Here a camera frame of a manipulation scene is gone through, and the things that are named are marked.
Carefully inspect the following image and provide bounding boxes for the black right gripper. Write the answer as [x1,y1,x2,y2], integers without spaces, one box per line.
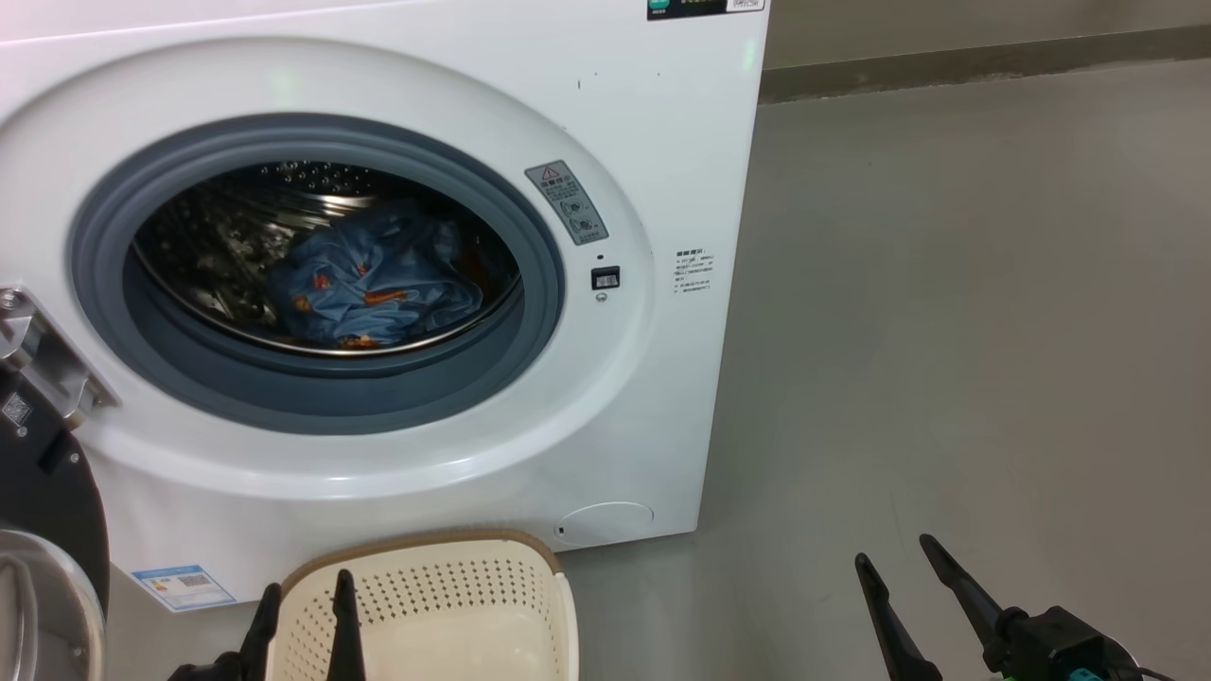
[854,534,1146,681]

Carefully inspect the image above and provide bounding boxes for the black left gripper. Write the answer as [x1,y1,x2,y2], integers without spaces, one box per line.
[168,569,367,681]

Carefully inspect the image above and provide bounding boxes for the dark round washing machine door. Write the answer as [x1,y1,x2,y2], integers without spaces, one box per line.
[0,364,112,681]

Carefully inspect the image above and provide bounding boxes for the blue bear print shirt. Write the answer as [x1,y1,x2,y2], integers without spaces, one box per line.
[265,251,485,349]

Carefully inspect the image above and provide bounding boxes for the blue bear print pants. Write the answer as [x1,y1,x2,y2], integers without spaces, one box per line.
[312,199,465,285]

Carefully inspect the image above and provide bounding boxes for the cream perforated laundry basket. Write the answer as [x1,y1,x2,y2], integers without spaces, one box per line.
[265,530,580,681]

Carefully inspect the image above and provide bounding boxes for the metal door hinge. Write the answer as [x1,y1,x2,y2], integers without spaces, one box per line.
[0,287,121,431]

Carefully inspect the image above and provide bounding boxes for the grey rubber door gasket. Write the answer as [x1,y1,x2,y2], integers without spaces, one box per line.
[68,113,567,436]

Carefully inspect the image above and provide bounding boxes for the white front-load washing machine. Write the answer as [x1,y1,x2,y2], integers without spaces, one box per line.
[0,0,772,606]

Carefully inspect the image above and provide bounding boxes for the blue energy label sticker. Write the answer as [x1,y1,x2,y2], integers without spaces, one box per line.
[132,565,237,612]

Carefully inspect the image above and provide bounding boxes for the round white filter cover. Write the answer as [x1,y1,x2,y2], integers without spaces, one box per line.
[555,501,655,548]

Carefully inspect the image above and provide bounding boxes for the printed text sticker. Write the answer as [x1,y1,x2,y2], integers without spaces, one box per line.
[674,249,715,294]

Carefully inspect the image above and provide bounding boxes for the steel perforated washer drum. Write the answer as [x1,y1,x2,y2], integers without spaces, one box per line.
[131,161,524,358]

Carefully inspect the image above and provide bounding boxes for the grey warning sticker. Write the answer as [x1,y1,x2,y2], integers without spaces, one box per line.
[525,161,609,247]

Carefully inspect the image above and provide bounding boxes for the black control panel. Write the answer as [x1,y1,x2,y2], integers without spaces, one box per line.
[647,0,769,22]

